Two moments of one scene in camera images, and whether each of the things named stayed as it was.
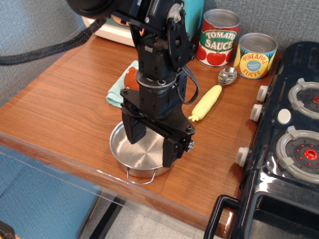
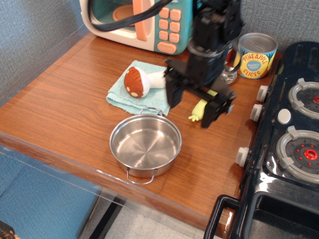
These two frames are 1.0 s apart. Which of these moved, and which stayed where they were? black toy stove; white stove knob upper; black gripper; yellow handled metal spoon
Moved: black gripper
Stayed: black toy stove; white stove knob upper; yellow handled metal spoon
